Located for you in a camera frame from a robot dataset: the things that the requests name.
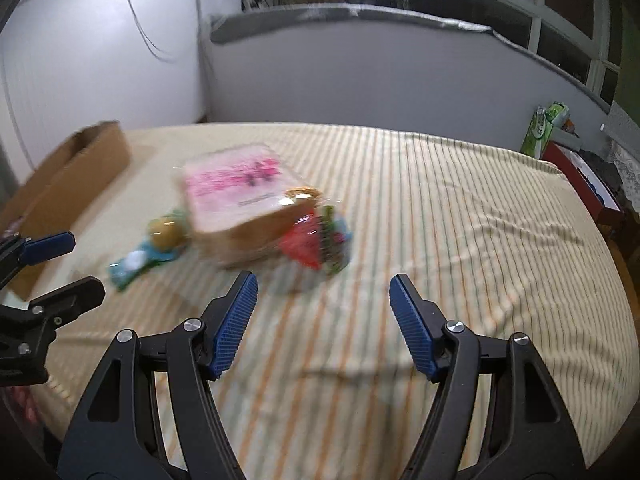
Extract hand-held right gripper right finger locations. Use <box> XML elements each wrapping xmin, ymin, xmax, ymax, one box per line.
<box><xmin>389</xmin><ymin>274</ymin><xmax>588</xmax><ymax>480</ymax></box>

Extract sliced bread packet pink label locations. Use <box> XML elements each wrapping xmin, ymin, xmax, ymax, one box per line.
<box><xmin>180</xmin><ymin>144</ymin><xmax>323</xmax><ymax>270</ymax></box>

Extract white lace cloth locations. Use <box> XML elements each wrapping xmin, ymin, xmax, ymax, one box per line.
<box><xmin>607</xmin><ymin>137</ymin><xmax>640</xmax><ymax>207</ymax></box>

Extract cardboard box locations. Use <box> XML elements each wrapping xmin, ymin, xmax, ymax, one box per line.
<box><xmin>0</xmin><ymin>121</ymin><xmax>133</xmax><ymax>301</ymax></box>

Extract green yellow toy candy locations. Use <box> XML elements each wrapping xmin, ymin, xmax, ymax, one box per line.
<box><xmin>109</xmin><ymin>209</ymin><xmax>194</xmax><ymax>291</ymax></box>

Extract grey windowsill cover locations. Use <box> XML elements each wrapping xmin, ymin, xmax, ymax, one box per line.
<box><xmin>210</xmin><ymin>2</ymin><xmax>614</xmax><ymax>112</ymax></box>

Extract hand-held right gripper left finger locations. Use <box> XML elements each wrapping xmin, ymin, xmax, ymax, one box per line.
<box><xmin>57</xmin><ymin>270</ymin><xmax>260</xmax><ymax>480</ymax></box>

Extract red box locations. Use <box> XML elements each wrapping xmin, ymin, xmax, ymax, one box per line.
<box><xmin>542</xmin><ymin>141</ymin><xmax>626</xmax><ymax>227</ymax></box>

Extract red snack packet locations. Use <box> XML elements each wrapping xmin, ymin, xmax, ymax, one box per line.
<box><xmin>279</xmin><ymin>205</ymin><xmax>353</xmax><ymax>279</ymax></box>

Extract green paper bag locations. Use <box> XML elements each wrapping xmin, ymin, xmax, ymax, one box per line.
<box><xmin>520</xmin><ymin>102</ymin><xmax>571</xmax><ymax>159</ymax></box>

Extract striped yellow bed sheet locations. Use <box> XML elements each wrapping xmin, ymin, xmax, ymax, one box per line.
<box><xmin>30</xmin><ymin>121</ymin><xmax>628</xmax><ymax>480</ymax></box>

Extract white cable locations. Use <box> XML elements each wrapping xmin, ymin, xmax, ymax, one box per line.
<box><xmin>120</xmin><ymin>0</ymin><xmax>182</xmax><ymax>64</ymax></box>

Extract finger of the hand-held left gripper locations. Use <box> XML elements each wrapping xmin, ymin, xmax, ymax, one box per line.
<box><xmin>0</xmin><ymin>231</ymin><xmax>77</xmax><ymax>288</ymax></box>
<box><xmin>15</xmin><ymin>276</ymin><xmax>107</xmax><ymax>358</ymax></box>

